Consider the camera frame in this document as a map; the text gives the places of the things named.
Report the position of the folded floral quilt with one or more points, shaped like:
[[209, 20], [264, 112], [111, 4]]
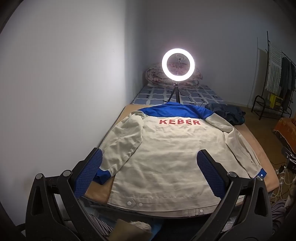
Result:
[[153, 77]]

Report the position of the black clothes rack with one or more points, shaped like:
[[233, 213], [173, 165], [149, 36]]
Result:
[[268, 44]]

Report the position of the yellow box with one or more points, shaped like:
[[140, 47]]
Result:
[[275, 100]]

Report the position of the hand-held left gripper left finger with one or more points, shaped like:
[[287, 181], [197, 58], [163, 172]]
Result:
[[89, 172]]

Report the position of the blue checked bed sheet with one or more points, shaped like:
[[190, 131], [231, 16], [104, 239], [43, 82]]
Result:
[[150, 95]]

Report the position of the dark blue garment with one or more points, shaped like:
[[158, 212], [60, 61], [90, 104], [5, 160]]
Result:
[[229, 113]]

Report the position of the orange cloth covered furniture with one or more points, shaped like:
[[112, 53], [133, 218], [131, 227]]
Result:
[[286, 129]]

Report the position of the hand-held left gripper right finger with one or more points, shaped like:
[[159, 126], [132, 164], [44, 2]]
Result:
[[210, 173]]

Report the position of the black device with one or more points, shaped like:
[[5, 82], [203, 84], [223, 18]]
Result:
[[290, 164]]

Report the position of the dark hanging garment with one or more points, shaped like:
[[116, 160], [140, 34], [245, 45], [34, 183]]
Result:
[[286, 78]]

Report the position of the white and blue work jacket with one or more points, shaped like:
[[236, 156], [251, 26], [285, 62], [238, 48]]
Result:
[[171, 157]]

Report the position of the white striped hanging towel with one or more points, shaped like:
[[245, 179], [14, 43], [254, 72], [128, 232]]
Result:
[[274, 69]]

